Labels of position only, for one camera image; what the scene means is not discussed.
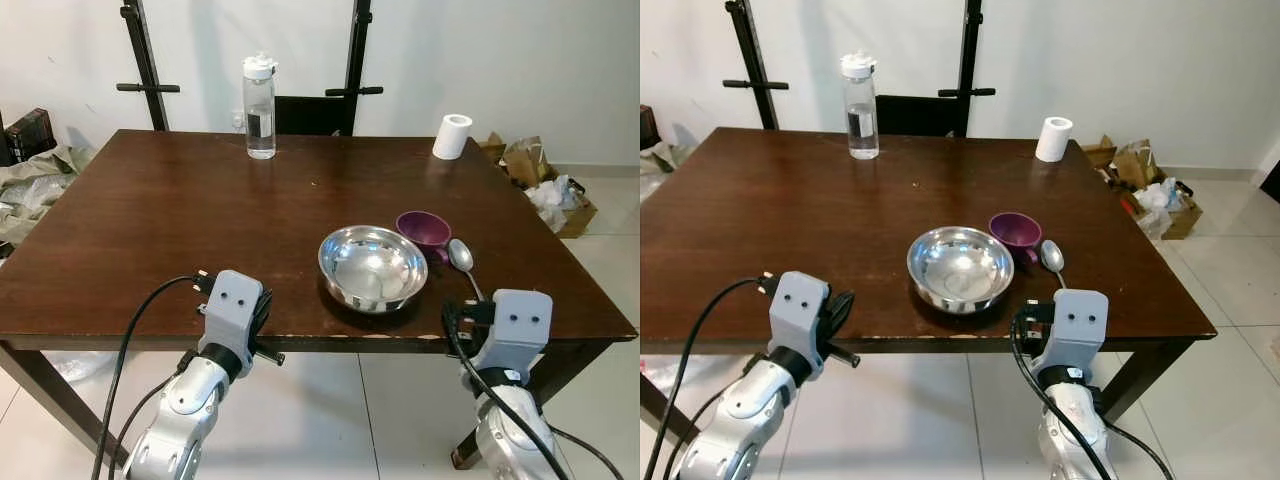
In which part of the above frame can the brown paper bag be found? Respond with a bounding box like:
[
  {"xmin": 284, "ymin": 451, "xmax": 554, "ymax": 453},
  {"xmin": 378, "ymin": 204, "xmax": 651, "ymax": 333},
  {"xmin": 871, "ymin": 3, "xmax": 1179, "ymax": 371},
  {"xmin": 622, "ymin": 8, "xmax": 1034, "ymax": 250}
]
[
  {"xmin": 1113, "ymin": 140, "xmax": 1162, "ymax": 192},
  {"xmin": 503, "ymin": 137, "xmax": 550, "ymax": 190}
]

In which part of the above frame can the white paper roll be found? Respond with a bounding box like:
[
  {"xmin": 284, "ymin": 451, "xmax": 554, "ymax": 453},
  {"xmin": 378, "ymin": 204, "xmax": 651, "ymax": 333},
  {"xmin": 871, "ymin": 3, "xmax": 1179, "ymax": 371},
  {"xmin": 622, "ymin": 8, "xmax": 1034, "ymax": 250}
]
[
  {"xmin": 1035, "ymin": 116, "xmax": 1074, "ymax": 163},
  {"xmin": 432, "ymin": 113, "xmax": 473, "ymax": 161}
]

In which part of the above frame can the shiny steel bowl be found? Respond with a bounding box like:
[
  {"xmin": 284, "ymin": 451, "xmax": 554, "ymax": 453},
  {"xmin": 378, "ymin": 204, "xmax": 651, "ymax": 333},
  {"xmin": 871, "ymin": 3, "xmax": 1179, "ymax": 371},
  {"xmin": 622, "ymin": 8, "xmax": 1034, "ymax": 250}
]
[
  {"xmin": 906, "ymin": 226, "xmax": 1015, "ymax": 316},
  {"xmin": 318, "ymin": 226, "xmax": 429, "ymax": 315}
]

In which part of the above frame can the dark brown wooden table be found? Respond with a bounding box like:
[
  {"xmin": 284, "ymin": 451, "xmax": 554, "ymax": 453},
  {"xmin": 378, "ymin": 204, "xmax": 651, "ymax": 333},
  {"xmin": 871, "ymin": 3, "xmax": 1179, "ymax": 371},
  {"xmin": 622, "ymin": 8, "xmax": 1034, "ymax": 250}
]
[
  {"xmin": 0, "ymin": 129, "xmax": 638, "ymax": 471},
  {"xmin": 640, "ymin": 127, "xmax": 1218, "ymax": 441}
]

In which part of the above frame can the brown cardboard box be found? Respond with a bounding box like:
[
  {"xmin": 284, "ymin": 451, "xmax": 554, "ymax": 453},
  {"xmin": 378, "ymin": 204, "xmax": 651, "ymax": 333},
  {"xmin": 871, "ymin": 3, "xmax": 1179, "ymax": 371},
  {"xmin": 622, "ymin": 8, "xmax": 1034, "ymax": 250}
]
[
  {"xmin": 555, "ymin": 195, "xmax": 599, "ymax": 240},
  {"xmin": 1160, "ymin": 195, "xmax": 1205, "ymax": 242}
]

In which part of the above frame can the black stand pole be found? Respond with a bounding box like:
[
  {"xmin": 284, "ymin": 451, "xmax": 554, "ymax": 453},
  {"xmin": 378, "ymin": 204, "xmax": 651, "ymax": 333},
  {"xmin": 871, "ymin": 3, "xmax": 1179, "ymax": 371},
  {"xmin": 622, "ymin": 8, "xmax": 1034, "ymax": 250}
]
[
  {"xmin": 938, "ymin": 0, "xmax": 997, "ymax": 138},
  {"xmin": 325, "ymin": 0, "xmax": 385, "ymax": 136},
  {"xmin": 723, "ymin": 0, "xmax": 790, "ymax": 131},
  {"xmin": 116, "ymin": 0, "xmax": 182, "ymax": 132}
]

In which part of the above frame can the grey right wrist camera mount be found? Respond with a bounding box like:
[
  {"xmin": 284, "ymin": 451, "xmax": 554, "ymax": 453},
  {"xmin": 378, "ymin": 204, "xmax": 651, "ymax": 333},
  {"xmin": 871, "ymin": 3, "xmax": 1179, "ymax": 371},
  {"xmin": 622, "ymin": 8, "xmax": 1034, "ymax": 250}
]
[
  {"xmin": 487, "ymin": 290, "xmax": 554, "ymax": 373},
  {"xmin": 1050, "ymin": 290, "xmax": 1109, "ymax": 373}
]

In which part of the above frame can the crumpled olive cloth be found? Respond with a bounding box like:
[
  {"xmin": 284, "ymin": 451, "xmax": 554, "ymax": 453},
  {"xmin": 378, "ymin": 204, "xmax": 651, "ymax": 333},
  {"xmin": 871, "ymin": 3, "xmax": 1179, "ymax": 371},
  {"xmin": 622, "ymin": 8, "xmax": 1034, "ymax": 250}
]
[
  {"xmin": 0, "ymin": 145, "xmax": 96, "ymax": 263},
  {"xmin": 640, "ymin": 140, "xmax": 683, "ymax": 203}
]

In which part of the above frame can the large steel spoon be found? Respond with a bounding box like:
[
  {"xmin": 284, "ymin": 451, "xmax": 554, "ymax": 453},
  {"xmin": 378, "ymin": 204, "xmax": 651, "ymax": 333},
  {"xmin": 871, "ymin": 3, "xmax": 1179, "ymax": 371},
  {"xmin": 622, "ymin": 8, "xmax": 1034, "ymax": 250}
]
[
  {"xmin": 1040, "ymin": 240, "xmax": 1069, "ymax": 293},
  {"xmin": 447, "ymin": 238, "xmax": 487, "ymax": 303}
]

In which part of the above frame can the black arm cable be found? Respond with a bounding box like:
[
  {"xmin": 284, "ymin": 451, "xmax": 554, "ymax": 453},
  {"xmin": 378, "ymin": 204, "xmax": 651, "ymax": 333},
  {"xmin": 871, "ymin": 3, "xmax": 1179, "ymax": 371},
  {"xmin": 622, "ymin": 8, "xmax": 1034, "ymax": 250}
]
[
  {"xmin": 1010, "ymin": 305, "xmax": 1176, "ymax": 480},
  {"xmin": 645, "ymin": 272, "xmax": 786, "ymax": 480},
  {"xmin": 92, "ymin": 270, "xmax": 217, "ymax": 480},
  {"xmin": 442, "ymin": 300, "xmax": 626, "ymax": 480}
]

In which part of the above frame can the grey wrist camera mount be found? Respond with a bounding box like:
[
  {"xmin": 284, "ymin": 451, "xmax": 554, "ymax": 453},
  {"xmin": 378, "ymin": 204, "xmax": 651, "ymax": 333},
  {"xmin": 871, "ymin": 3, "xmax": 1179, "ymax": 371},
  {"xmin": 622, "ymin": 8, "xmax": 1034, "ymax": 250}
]
[
  {"xmin": 768, "ymin": 270, "xmax": 831, "ymax": 355},
  {"xmin": 1050, "ymin": 290, "xmax": 1109, "ymax": 373},
  {"xmin": 197, "ymin": 270, "xmax": 266, "ymax": 353},
  {"xmin": 487, "ymin": 290, "xmax": 554, "ymax": 373}
]

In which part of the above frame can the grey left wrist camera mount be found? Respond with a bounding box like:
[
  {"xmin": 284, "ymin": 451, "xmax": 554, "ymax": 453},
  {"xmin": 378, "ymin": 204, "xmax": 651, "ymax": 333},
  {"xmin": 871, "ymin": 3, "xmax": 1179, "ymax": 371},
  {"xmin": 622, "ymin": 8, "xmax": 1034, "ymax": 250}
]
[
  {"xmin": 768, "ymin": 270, "xmax": 831, "ymax": 355},
  {"xmin": 197, "ymin": 270, "xmax": 266, "ymax": 353}
]

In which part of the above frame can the black chair back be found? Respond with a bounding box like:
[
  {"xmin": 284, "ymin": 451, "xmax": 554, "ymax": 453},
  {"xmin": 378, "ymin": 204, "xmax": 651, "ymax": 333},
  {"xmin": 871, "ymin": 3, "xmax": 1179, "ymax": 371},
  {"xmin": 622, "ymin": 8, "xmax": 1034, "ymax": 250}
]
[
  {"xmin": 876, "ymin": 96, "xmax": 966, "ymax": 138},
  {"xmin": 275, "ymin": 96, "xmax": 353, "ymax": 137}
]

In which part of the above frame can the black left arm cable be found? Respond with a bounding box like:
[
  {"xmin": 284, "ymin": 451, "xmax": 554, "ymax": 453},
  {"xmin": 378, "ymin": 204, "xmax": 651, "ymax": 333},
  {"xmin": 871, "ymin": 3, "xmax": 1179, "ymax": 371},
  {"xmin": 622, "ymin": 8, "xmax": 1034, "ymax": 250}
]
[
  {"xmin": 645, "ymin": 272, "xmax": 786, "ymax": 480},
  {"xmin": 92, "ymin": 270, "xmax": 217, "ymax": 480}
]

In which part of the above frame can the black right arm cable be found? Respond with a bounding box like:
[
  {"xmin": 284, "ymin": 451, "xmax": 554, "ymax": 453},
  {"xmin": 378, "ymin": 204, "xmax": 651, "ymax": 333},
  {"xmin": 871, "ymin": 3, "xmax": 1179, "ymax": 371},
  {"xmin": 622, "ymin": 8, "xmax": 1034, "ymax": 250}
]
[
  {"xmin": 442, "ymin": 300, "xmax": 626, "ymax": 480},
  {"xmin": 1010, "ymin": 305, "xmax": 1176, "ymax": 480}
]

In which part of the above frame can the clear water bottle white cap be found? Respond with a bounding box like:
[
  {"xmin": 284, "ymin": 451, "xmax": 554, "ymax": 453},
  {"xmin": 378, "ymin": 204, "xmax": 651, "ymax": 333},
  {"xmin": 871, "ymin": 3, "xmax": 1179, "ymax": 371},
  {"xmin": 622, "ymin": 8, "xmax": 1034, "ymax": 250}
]
[
  {"xmin": 242, "ymin": 52, "xmax": 279, "ymax": 161},
  {"xmin": 841, "ymin": 52, "xmax": 881, "ymax": 162}
]

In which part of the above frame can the purple plastic cup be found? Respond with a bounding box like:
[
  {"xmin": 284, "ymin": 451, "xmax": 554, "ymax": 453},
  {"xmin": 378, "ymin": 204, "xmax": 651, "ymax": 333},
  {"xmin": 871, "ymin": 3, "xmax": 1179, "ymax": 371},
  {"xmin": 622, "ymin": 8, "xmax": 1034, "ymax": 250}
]
[
  {"xmin": 396, "ymin": 210, "xmax": 453, "ymax": 266},
  {"xmin": 989, "ymin": 212, "xmax": 1043, "ymax": 267}
]

